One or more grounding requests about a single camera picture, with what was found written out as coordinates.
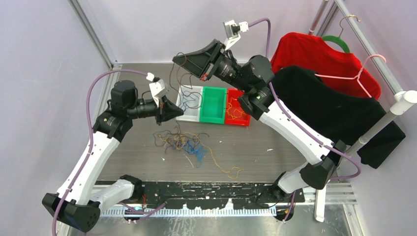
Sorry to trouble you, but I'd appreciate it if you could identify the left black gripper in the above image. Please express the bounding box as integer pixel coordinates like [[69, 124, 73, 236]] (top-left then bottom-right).
[[126, 95, 183, 125]]

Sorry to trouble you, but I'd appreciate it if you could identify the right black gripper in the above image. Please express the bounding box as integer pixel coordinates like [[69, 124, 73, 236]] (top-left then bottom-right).
[[172, 39, 250, 93]]

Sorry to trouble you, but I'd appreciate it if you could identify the dark blue wire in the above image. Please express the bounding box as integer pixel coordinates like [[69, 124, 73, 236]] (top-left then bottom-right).
[[179, 90, 201, 113]]

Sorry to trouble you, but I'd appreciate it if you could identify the brown wire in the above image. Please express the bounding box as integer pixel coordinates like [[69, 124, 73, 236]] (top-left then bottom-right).
[[169, 52, 204, 131]]

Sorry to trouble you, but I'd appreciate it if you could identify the coloured wire bundle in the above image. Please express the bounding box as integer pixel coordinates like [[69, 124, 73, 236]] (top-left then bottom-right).
[[153, 125, 212, 168]]

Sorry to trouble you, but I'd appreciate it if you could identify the yellow wire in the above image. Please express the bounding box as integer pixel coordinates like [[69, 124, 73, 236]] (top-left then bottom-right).
[[202, 145, 244, 180], [227, 97, 248, 120]]

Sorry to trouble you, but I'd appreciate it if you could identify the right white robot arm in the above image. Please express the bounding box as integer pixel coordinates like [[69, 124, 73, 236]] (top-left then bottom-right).
[[172, 39, 345, 202]]

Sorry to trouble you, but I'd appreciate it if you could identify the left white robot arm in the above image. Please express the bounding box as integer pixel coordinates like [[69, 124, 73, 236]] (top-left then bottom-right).
[[42, 78, 183, 233]]

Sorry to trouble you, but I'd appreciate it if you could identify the white plastic bin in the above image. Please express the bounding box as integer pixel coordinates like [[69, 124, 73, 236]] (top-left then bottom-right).
[[176, 86, 203, 122]]

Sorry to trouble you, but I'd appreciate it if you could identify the green plastic bin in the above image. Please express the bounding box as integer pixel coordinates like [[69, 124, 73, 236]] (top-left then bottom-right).
[[200, 87, 227, 124]]

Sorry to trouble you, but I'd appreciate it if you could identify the red plastic bin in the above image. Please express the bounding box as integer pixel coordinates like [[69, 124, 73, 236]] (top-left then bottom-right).
[[225, 88, 251, 127]]

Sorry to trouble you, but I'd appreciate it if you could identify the red shirt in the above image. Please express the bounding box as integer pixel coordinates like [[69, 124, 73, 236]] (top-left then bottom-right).
[[271, 32, 382, 100]]

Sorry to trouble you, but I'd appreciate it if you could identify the green clothes hanger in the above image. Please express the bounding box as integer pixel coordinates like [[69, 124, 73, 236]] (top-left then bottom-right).
[[321, 14, 361, 53]]

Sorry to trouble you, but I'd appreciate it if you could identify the black shirt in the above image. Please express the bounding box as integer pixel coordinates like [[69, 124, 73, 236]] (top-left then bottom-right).
[[260, 65, 406, 169]]

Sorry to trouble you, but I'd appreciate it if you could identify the pink clothes hanger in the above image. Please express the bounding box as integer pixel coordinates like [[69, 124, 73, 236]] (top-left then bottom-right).
[[315, 54, 387, 98]]

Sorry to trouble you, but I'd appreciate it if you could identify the white clothes rack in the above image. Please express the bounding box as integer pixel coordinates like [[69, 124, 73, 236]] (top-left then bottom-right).
[[310, 0, 417, 225]]

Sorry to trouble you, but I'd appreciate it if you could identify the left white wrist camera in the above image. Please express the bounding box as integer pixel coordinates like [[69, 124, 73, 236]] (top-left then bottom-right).
[[149, 79, 168, 108]]

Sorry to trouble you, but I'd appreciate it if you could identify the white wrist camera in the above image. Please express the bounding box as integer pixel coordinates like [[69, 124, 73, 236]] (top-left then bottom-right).
[[149, 79, 168, 108], [223, 20, 249, 50]]

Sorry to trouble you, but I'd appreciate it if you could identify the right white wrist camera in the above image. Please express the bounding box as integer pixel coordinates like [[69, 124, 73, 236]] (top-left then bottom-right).
[[223, 20, 249, 50]]

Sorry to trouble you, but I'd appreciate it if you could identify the loose yellow wire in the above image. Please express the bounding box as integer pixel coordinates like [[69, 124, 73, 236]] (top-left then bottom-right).
[[202, 145, 244, 180]]

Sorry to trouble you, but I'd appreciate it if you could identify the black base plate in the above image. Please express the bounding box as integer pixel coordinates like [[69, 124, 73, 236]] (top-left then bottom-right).
[[112, 181, 305, 211]]

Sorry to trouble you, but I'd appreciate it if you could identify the aluminium frame rail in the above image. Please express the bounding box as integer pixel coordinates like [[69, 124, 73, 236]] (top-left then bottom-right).
[[60, 0, 123, 207]]

